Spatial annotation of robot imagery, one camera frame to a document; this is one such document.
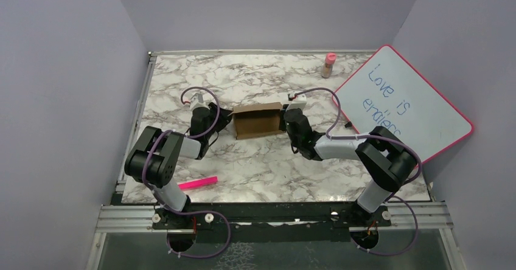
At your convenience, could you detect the brown cardboard box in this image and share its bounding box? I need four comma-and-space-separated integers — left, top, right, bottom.
232, 102, 283, 140

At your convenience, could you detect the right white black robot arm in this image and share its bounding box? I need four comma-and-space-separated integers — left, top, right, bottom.
282, 92, 421, 226

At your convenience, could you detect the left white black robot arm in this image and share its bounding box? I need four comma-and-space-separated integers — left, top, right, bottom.
124, 93, 232, 228

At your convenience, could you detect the pink rectangular stick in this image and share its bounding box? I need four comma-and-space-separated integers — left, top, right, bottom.
178, 176, 218, 190

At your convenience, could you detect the pink-capped small bottle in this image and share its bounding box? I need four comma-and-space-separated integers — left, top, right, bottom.
321, 53, 337, 78

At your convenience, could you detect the pink-framed whiteboard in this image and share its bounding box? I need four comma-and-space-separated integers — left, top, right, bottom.
332, 45, 474, 162

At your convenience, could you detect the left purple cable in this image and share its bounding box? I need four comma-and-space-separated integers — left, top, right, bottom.
141, 86, 232, 260

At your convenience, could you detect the aluminium front frame rail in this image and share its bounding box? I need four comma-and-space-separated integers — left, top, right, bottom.
86, 202, 465, 269

